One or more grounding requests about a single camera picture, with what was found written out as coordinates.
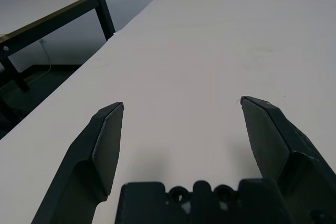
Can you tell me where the wood side table black frame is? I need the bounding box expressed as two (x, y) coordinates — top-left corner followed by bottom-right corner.
(0, 0), (117, 93)

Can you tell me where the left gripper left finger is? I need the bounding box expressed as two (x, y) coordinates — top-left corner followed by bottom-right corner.
(31, 102), (125, 224)

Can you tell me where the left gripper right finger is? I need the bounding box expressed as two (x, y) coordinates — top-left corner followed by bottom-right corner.
(240, 95), (336, 224)

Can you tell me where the thin pale floor cable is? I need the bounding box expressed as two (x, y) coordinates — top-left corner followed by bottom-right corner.
(31, 39), (52, 83)

